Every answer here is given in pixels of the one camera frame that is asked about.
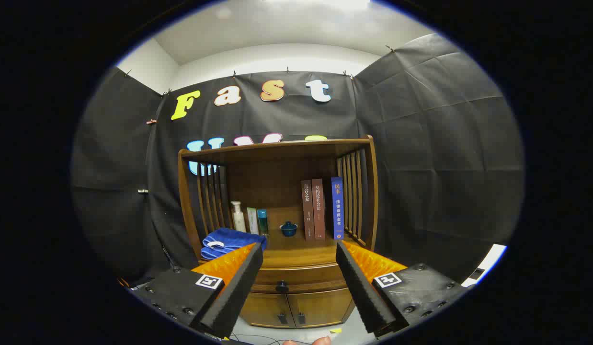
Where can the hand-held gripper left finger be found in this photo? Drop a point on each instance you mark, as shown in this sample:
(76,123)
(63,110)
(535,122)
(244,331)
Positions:
(236,297)

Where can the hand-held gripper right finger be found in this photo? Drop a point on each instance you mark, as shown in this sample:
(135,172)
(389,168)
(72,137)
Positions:
(363,292)

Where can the wooden drawer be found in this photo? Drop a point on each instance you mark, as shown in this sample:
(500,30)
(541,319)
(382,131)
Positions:
(306,278)

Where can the wooden cabinet door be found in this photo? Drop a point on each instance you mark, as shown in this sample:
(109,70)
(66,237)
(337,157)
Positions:
(325,306)
(263,309)

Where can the wooden countertop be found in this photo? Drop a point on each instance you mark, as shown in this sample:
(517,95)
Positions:
(296,254)

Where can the wooden cabinet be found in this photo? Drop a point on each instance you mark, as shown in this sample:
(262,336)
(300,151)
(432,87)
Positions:
(277,172)

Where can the blue folded towel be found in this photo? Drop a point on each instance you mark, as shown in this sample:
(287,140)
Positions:
(224,239)

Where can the white pump bottle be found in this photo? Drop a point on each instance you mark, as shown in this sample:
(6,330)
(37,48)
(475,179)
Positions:
(238,221)

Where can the white green tube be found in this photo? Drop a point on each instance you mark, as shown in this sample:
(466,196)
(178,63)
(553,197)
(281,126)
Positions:
(252,221)

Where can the blue cap clear bottle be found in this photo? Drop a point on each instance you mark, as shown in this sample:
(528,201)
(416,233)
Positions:
(262,223)

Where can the blue lidded teacup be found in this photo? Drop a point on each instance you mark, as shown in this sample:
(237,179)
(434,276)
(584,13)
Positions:
(288,230)

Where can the blue book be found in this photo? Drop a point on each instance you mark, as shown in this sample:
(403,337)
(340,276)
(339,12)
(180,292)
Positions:
(337,211)

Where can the reddish brown book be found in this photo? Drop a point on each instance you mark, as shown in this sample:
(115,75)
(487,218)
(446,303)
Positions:
(318,211)

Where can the dark brown book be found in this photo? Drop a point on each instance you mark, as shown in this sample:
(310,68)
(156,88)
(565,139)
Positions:
(308,211)

